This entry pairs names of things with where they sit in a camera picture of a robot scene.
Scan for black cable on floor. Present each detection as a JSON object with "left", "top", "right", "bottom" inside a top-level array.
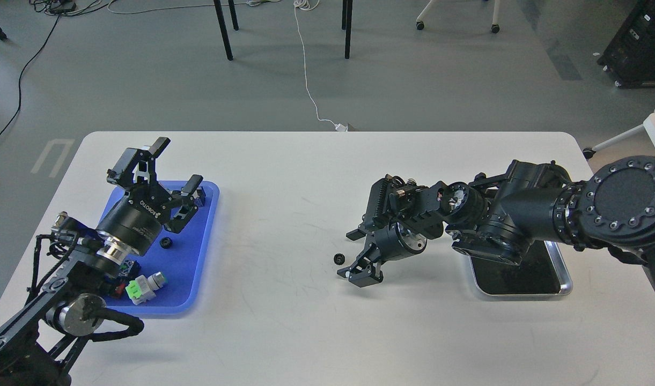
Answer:
[{"left": 0, "top": 0, "right": 108, "bottom": 195}]

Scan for white chair base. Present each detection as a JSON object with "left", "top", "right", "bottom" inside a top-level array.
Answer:
[{"left": 415, "top": 1, "right": 503, "bottom": 34}]

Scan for white green push button switch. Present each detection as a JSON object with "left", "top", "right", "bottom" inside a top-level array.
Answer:
[{"left": 124, "top": 271, "right": 168, "bottom": 306}]

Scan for small black gear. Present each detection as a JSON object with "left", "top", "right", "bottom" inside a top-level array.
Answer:
[
  {"left": 159, "top": 237, "right": 173, "bottom": 249},
  {"left": 334, "top": 253, "right": 346, "bottom": 266}
]

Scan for black equipment case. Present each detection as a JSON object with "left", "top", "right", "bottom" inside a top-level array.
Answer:
[{"left": 597, "top": 1, "right": 655, "bottom": 88}]

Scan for silver metal tray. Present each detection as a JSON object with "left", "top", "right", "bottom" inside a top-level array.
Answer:
[{"left": 470, "top": 241, "right": 573, "bottom": 301}]

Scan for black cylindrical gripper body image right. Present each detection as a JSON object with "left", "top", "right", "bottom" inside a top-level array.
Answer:
[{"left": 374, "top": 222, "right": 428, "bottom": 263}]

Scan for blue plastic tray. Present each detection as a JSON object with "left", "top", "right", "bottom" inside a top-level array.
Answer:
[{"left": 104, "top": 181, "right": 220, "bottom": 318}]

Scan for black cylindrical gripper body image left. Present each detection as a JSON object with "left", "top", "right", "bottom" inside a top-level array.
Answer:
[{"left": 97, "top": 185, "right": 195, "bottom": 256}]

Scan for black table legs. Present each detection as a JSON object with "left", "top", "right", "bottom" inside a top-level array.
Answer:
[{"left": 213, "top": 0, "right": 354, "bottom": 61}]

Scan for red mushroom emergency button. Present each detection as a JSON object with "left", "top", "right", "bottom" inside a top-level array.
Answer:
[{"left": 99, "top": 259, "right": 141, "bottom": 300}]

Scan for white cable on floor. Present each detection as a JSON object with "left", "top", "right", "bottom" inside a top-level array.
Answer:
[{"left": 107, "top": 0, "right": 350, "bottom": 132}]

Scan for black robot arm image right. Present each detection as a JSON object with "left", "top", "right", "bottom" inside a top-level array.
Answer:
[{"left": 337, "top": 155, "right": 655, "bottom": 288}]

